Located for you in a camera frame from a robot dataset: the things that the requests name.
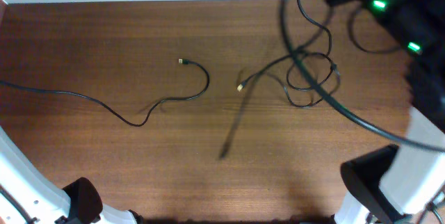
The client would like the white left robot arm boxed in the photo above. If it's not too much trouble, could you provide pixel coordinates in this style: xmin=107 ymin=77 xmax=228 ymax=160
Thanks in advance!
xmin=1 ymin=130 xmax=144 ymax=224

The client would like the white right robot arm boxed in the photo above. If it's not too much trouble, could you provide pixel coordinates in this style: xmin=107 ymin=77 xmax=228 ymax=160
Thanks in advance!
xmin=326 ymin=0 xmax=444 ymax=223

